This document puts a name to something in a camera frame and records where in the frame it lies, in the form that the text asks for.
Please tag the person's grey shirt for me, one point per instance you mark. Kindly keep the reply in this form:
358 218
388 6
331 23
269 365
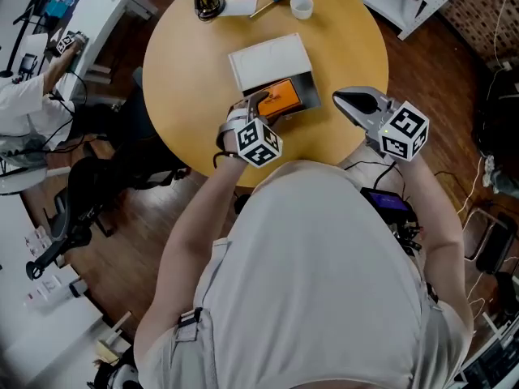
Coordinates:
316 282

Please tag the black tripod stand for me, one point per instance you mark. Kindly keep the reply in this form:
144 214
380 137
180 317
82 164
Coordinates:
18 35

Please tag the white hinged box container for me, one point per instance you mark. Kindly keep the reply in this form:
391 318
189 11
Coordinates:
267 59

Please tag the black office chair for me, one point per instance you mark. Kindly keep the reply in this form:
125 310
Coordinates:
93 185

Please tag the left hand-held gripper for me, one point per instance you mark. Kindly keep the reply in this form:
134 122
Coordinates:
259 144

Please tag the white paper card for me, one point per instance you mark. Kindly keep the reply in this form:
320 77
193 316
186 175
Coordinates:
241 6

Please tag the white desk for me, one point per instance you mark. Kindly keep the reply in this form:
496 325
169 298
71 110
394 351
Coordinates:
105 10

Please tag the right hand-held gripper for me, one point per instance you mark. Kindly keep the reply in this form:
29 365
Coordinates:
401 132

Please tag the person's right forearm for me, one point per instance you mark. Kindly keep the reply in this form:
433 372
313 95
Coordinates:
434 201

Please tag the orange tissue packet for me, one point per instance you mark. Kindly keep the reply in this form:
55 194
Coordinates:
281 95

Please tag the person's left forearm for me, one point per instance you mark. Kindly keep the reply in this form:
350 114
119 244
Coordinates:
202 205

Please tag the small black monitor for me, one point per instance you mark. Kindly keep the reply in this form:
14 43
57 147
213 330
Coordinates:
29 63

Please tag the metal frame stool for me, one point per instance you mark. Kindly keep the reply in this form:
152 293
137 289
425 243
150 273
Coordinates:
486 237

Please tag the white cup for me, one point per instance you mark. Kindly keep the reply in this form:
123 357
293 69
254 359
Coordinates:
302 8

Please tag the white worktable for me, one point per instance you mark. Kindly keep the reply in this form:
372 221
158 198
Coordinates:
36 306

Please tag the black device with purple screen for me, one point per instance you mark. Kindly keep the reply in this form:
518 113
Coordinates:
389 205

